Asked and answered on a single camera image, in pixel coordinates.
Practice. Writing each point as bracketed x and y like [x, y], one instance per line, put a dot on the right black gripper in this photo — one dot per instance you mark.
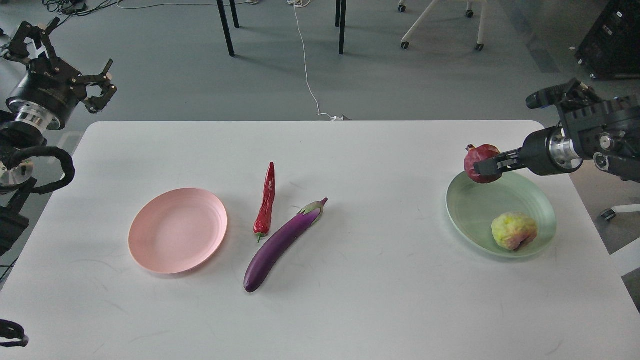
[545, 152]

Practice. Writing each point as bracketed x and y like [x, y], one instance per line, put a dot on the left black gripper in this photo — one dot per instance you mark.
[48, 89]

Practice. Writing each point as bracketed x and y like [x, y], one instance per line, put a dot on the red chili pepper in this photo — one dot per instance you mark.
[263, 222]

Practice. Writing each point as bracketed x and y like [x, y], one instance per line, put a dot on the purple eggplant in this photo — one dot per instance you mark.
[268, 255]

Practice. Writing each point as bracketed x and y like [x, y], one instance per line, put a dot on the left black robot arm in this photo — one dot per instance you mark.
[22, 140]

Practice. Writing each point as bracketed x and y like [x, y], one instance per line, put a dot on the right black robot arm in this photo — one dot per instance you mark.
[590, 128]

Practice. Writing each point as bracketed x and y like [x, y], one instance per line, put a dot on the green plate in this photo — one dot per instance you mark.
[471, 208]

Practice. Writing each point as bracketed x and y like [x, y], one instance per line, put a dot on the black equipment case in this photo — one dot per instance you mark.
[611, 48]

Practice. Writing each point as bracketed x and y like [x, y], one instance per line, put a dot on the white office chair base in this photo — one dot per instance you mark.
[473, 9]

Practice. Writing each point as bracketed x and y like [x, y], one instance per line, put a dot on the pink plate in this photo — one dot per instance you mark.
[178, 231]

